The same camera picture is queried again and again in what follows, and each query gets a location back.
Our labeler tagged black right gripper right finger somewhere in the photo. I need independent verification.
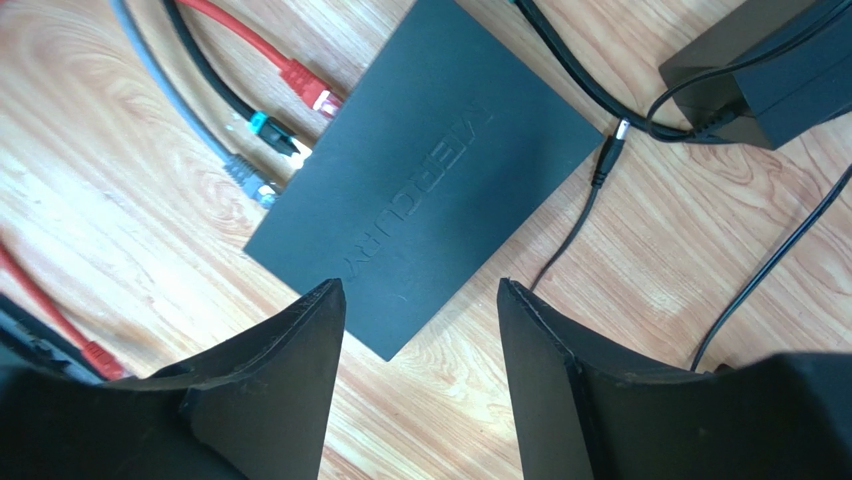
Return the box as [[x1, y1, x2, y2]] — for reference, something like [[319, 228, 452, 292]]
[[497, 278, 851, 479]]

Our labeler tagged grey ethernet cable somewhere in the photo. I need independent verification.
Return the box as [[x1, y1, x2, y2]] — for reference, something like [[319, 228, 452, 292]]
[[109, 0, 278, 210]]

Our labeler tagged thin black power cord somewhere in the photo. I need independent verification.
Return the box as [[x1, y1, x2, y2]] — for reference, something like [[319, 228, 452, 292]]
[[512, 0, 852, 374]]

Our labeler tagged black ethernet cable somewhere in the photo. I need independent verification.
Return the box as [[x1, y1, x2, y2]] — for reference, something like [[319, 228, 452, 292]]
[[162, 0, 301, 158]]

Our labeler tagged red ethernet cable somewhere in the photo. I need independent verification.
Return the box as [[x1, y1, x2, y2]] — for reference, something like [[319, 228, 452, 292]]
[[0, 0, 345, 382]]

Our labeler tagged black network switch box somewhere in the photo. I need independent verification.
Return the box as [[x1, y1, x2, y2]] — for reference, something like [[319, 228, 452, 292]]
[[245, 1, 602, 360]]

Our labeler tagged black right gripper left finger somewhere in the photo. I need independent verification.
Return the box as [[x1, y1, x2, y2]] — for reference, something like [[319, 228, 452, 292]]
[[1, 279, 346, 479]]

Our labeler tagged black power adapter brick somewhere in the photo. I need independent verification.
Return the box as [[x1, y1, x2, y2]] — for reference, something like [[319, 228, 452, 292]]
[[659, 1, 851, 150]]

